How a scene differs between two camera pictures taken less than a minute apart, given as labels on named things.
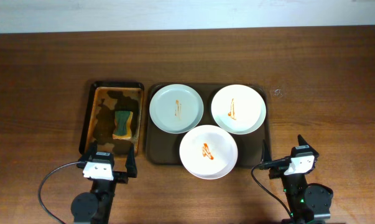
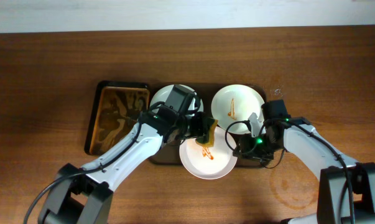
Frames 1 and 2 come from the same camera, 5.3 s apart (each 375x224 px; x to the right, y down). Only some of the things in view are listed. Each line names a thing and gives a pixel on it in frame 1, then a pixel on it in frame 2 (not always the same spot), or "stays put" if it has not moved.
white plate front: x=208 y=152 stays put
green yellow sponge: x=122 y=121 → x=208 y=140
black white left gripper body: x=121 y=177 → x=198 y=125
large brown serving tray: x=163 y=148 stays put
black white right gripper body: x=275 y=173 → x=247 y=149
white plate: x=238 y=109 stays put
